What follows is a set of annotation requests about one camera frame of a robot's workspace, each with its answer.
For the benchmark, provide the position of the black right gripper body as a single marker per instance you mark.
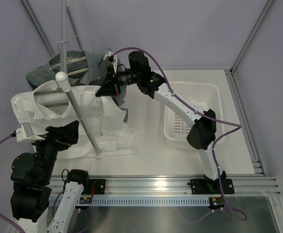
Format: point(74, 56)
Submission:
point(126, 77)

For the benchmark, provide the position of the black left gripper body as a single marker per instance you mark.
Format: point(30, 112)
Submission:
point(49, 149)

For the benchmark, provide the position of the white shirt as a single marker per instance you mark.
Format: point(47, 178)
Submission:
point(105, 119)

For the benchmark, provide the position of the grey clothes hanger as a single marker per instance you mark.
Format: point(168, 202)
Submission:
point(54, 92)

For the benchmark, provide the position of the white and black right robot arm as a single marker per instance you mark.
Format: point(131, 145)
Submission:
point(202, 123)

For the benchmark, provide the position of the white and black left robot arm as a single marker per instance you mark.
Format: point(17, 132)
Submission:
point(31, 175)

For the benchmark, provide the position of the grey-green shirt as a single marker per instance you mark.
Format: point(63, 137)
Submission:
point(94, 76)

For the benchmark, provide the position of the beige clothes hanger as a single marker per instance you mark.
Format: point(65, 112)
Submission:
point(76, 62)

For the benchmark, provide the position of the grey clothes rack stand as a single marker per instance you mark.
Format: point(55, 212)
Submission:
point(98, 153)

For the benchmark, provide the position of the white plastic basket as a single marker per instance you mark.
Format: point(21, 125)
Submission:
point(202, 95)

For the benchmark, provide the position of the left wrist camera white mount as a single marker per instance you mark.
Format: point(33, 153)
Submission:
point(25, 134)

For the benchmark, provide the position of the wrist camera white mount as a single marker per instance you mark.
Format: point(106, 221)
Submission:
point(111, 58)
point(25, 134)

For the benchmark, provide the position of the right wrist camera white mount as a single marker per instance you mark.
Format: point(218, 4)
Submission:
point(111, 58)

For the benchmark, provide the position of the white slotted cable duct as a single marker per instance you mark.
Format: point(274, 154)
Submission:
point(105, 201)

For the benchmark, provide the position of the aluminium frame post left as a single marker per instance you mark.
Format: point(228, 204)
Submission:
point(37, 26)

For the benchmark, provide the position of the aluminium frame post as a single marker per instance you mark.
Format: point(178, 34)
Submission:
point(37, 26)
point(252, 34)

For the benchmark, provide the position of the aluminium frame post right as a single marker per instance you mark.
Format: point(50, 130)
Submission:
point(252, 34)

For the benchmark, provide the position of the aluminium mounting rail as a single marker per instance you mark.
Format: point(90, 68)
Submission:
point(178, 186)

